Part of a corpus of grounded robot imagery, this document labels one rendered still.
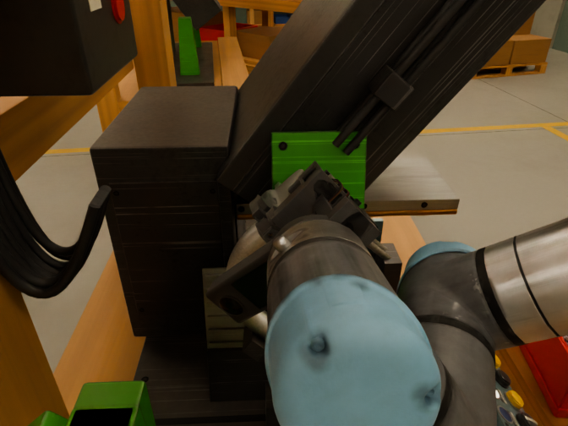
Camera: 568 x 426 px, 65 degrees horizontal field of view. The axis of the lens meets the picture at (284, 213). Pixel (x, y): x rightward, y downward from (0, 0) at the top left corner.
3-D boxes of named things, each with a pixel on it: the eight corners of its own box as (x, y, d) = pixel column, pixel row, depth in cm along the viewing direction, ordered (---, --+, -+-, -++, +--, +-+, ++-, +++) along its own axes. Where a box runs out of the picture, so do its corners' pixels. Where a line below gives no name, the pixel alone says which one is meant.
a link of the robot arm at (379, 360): (339, 521, 20) (226, 389, 18) (312, 371, 30) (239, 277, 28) (494, 434, 19) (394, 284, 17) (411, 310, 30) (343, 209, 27)
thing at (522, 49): (504, 61, 672) (517, 7, 634) (544, 73, 606) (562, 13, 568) (434, 66, 643) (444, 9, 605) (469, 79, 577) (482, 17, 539)
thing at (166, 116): (247, 236, 101) (239, 84, 84) (243, 335, 75) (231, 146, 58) (165, 237, 100) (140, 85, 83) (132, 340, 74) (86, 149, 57)
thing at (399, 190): (423, 172, 84) (426, 156, 82) (456, 215, 70) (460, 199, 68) (215, 176, 82) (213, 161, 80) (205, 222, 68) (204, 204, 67)
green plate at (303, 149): (350, 268, 66) (354, 125, 61) (361, 293, 58) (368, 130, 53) (273, 270, 66) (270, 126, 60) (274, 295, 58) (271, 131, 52)
